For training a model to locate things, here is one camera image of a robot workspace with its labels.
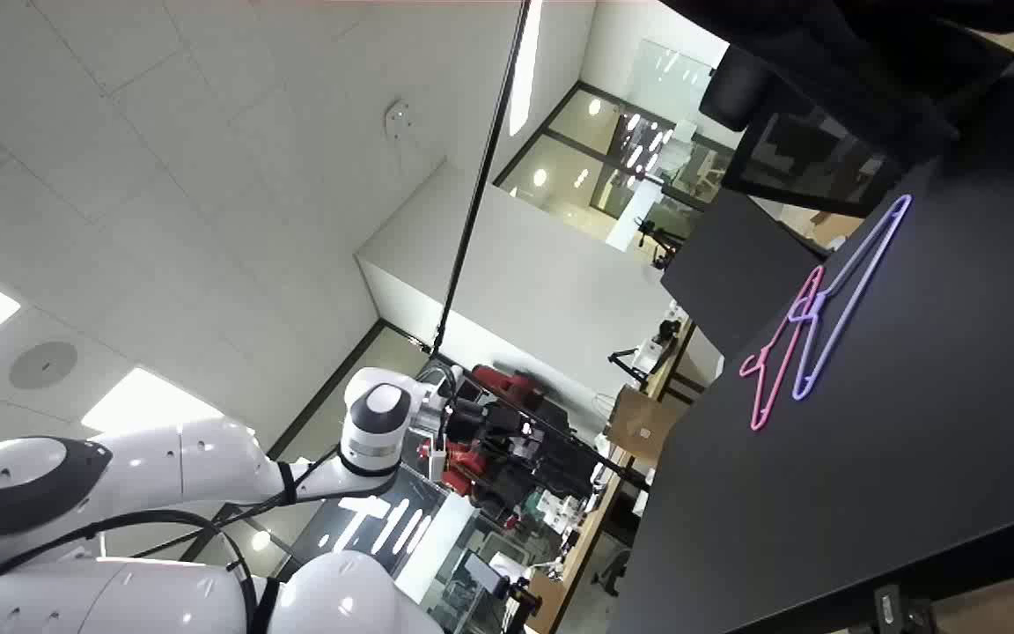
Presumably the red and black equipment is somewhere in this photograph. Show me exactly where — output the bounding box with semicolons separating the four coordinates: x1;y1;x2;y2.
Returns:
435;363;580;497

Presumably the black clamp mount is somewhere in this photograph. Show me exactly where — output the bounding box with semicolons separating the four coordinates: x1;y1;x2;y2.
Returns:
863;582;945;634

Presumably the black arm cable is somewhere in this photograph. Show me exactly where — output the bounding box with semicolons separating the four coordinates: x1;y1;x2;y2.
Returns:
0;459;309;634

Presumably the thin black pole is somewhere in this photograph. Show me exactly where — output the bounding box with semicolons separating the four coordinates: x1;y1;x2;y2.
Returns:
428;0;532;356

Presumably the purple neon cable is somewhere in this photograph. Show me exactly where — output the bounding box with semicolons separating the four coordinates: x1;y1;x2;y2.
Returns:
786;190;919;405

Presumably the pink plastic hanger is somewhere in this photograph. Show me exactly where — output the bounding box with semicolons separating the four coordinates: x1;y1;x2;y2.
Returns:
736;264;830;437

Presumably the light wooden desk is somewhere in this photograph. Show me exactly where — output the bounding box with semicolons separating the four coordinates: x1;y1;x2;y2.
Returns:
524;461;641;634

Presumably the brown cardboard box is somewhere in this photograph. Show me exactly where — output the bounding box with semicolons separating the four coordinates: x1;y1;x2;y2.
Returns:
601;384;692;473

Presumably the round ceiling speaker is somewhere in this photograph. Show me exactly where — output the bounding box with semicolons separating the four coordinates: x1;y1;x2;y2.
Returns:
9;338;83;394

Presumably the small white ceiling sensor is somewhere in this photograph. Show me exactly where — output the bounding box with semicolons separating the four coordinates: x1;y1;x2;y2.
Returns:
381;100;415;138

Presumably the black upright board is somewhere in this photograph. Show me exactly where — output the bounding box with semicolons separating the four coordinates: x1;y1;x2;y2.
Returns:
658;188;840;356

